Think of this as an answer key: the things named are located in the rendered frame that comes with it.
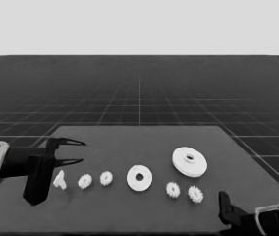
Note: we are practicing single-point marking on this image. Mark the small white toothed gear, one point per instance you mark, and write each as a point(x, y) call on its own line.
point(176, 191)
point(88, 182)
point(109, 179)
point(199, 195)

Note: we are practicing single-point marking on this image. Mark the large thick white disc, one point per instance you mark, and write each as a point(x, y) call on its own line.
point(198, 164)

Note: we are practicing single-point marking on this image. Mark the small white T-shaped piece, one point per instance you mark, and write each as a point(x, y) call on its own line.
point(60, 181)

